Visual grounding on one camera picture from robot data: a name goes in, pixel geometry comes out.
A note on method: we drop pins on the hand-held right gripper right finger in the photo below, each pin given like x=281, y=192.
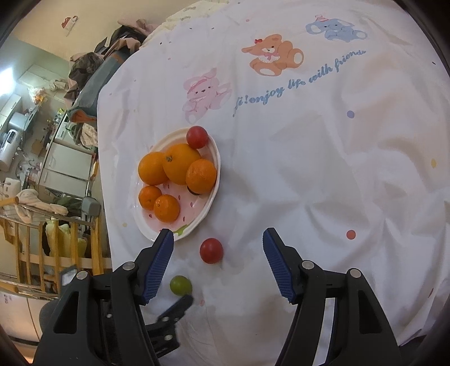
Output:
x=277, y=267

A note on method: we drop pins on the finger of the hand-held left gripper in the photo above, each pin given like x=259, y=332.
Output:
x=175, y=309

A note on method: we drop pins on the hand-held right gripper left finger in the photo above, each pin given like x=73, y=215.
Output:
x=158, y=271

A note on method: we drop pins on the green lime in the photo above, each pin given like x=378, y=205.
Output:
x=180, y=285

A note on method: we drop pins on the red tomato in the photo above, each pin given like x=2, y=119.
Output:
x=197, y=137
x=211, y=250

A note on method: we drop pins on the small tangerine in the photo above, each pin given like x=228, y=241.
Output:
x=166, y=208
x=150, y=197

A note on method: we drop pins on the pink strawberry print plate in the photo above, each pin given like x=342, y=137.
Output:
x=197, y=207

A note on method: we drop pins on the medium tangerine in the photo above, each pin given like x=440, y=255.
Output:
x=201, y=176

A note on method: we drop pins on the large orange with stem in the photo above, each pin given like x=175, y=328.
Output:
x=181, y=163

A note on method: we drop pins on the large smooth orange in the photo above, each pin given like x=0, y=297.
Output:
x=153, y=168

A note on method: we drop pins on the wooden chair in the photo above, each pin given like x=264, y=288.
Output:
x=45, y=250

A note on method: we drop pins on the white cartoon printed blanket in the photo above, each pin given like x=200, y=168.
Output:
x=298, y=140

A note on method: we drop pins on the white cabinet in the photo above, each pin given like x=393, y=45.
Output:
x=66, y=169

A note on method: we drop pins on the cream towel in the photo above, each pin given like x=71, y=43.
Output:
x=33, y=207

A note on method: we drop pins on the teal blanket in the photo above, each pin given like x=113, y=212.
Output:
x=91, y=95

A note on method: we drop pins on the white kitchen appliance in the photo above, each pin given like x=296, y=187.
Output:
x=10, y=146

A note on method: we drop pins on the pile of clothes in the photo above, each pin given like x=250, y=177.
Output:
x=102, y=52

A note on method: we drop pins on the yellow patterned quilt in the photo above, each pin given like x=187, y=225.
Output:
x=182, y=16

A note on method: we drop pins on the wall sticker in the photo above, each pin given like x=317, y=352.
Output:
x=69, y=22

